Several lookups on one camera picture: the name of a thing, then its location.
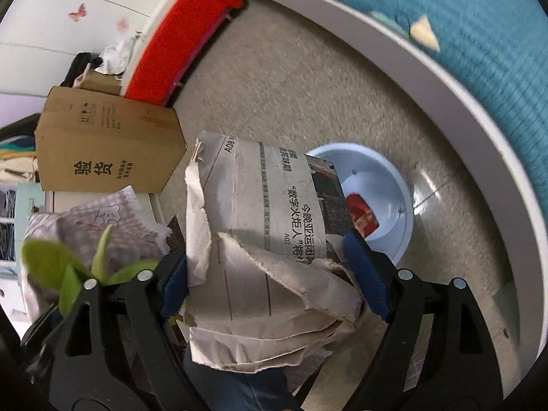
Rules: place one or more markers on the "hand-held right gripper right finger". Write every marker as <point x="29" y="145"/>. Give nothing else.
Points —
<point x="364" y="275"/>

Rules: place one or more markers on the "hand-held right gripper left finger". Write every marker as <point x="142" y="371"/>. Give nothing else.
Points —
<point x="174" y="287"/>

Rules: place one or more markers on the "light blue plastic basin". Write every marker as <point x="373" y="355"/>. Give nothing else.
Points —
<point x="385" y="180"/>

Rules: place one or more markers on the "newspaper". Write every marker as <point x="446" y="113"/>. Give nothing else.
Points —
<point x="257" y="180"/>

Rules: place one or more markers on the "red packet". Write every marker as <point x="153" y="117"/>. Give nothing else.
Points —
<point x="363" y="216"/>

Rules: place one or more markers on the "person's leg in jeans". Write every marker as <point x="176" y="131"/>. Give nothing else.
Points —
<point x="252" y="389"/>

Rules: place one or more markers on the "green leaves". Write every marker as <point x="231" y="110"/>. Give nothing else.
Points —
<point x="43" y="261"/>

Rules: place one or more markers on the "large brown cardboard box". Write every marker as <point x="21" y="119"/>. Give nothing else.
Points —
<point x="107" y="137"/>

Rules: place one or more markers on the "light green drawer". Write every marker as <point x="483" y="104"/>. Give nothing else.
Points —
<point x="31" y="199"/>

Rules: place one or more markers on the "small brown box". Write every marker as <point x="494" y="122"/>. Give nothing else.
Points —
<point x="102" y="82"/>

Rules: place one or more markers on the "white crumpled cloth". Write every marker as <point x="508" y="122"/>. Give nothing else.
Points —
<point x="115" y="58"/>

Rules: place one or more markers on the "black cloth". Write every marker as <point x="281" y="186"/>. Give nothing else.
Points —
<point x="79" y="68"/>

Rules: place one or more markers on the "red white storage box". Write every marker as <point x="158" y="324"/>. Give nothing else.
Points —
<point x="184" y="34"/>

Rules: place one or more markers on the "teal bed sheet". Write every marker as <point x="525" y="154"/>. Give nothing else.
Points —
<point x="492" y="30"/>

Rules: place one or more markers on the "pale pink butterfly wall sticker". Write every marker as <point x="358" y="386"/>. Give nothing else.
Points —
<point x="123" y="23"/>

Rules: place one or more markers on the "red butterfly wall sticker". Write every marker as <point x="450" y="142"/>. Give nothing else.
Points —
<point x="77" y="12"/>

